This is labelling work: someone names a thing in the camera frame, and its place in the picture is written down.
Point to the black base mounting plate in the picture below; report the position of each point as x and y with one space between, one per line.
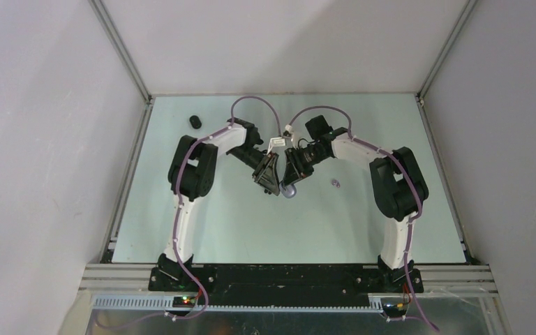
297 286

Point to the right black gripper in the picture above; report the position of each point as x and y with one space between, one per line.
295 170

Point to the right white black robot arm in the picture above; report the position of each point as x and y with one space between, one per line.
398 185

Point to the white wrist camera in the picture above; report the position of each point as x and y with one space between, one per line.
293 137
276 142

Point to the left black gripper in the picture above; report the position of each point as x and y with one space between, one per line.
265 174

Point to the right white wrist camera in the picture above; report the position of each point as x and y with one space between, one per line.
293 137

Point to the black oval case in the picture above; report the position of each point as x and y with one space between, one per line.
195 122

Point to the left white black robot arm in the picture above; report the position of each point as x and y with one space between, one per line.
192 174

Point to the aluminium frame rail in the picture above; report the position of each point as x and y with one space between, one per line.
125 287

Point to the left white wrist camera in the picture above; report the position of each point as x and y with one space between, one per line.
276 142

